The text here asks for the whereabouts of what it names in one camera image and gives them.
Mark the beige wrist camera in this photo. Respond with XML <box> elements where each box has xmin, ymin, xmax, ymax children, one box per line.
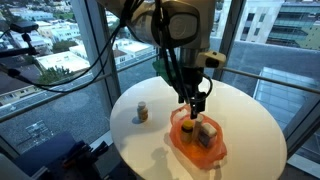
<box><xmin>195</xmin><ymin>50</ymin><xmax>227</xmax><ymax>70</ymax></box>

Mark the black equipment with orange part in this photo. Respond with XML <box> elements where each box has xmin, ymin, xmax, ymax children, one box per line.
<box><xmin>46</xmin><ymin>139</ymin><xmax>138</xmax><ymax>180</ymax></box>

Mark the black camera on stand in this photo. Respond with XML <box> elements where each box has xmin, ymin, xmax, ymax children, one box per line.
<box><xmin>9</xmin><ymin>20</ymin><xmax>40</xmax><ymax>34</ymax></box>

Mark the long black cable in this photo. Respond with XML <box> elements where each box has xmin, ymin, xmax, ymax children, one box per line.
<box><xmin>31</xmin><ymin>6</ymin><xmax>134</xmax><ymax>88</ymax></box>
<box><xmin>0</xmin><ymin>16</ymin><xmax>128</xmax><ymax>95</ymax></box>

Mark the orange plastic bag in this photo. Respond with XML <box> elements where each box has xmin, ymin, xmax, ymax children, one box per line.
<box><xmin>169</xmin><ymin>103</ymin><xmax>229</xmax><ymax>171</ymax></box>

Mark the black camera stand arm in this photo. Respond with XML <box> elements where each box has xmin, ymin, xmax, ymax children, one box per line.
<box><xmin>0</xmin><ymin>32</ymin><xmax>40</xmax><ymax>62</ymax></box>

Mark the dark wide window mullion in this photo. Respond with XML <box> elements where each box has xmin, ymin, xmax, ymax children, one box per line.
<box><xmin>211</xmin><ymin>0</ymin><xmax>247</xmax><ymax>82</ymax></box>

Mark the dark window frame corner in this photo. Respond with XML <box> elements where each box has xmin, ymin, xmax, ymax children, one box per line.
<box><xmin>283</xmin><ymin>98</ymin><xmax>320</xmax><ymax>160</ymax></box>

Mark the tall white tube bottle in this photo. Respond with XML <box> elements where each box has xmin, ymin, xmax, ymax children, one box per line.
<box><xmin>192</xmin><ymin>114</ymin><xmax>205</xmax><ymax>145</ymax></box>

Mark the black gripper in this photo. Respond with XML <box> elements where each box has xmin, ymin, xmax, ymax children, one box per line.
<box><xmin>177</xmin><ymin>65</ymin><xmax>207</xmax><ymax>120</ymax></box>

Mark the small spice jar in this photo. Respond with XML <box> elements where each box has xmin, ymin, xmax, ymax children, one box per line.
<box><xmin>136</xmin><ymin>101</ymin><xmax>150</xmax><ymax>123</ymax></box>

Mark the gray window handrail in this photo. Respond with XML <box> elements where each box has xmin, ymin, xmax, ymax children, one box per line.
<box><xmin>219</xmin><ymin>64</ymin><xmax>320</xmax><ymax>96</ymax></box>
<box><xmin>0</xmin><ymin>53</ymin><xmax>158</xmax><ymax>124</ymax></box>

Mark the blue padded seat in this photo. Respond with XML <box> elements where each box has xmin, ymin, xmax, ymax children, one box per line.
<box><xmin>13</xmin><ymin>131</ymin><xmax>88</xmax><ymax>178</ymax></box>

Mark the gray slanted window mullion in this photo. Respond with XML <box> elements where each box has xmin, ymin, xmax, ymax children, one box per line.
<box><xmin>70</xmin><ymin>0</ymin><xmax>122</xmax><ymax>116</ymax></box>

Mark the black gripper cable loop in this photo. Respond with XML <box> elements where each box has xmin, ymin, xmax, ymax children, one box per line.
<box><xmin>199</xmin><ymin>71</ymin><xmax>214</xmax><ymax>102</ymax></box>

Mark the black container with yellow cap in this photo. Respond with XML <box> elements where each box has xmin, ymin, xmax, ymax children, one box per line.
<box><xmin>180</xmin><ymin>119</ymin><xmax>195</xmax><ymax>145</ymax></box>

